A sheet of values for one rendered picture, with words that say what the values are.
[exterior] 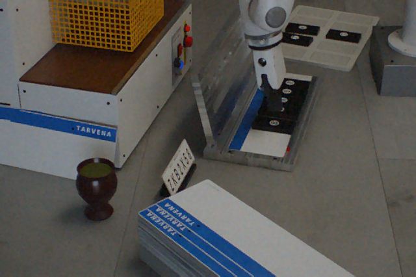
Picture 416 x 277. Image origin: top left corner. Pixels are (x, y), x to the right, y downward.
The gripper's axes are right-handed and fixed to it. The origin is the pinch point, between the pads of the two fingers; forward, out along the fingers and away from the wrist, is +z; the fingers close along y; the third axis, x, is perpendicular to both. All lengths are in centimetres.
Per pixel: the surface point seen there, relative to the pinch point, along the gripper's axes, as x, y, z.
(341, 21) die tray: -5, 72, 9
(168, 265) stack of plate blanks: 8, -58, 3
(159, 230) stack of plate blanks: 9, -56, -4
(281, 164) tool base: -3.3, -14.8, 8.2
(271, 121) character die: 1.7, 0.3, 5.3
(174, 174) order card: 16.2, -28.7, 1.7
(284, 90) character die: 1.8, 17.0, 5.3
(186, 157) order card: 16.1, -20.7, 2.4
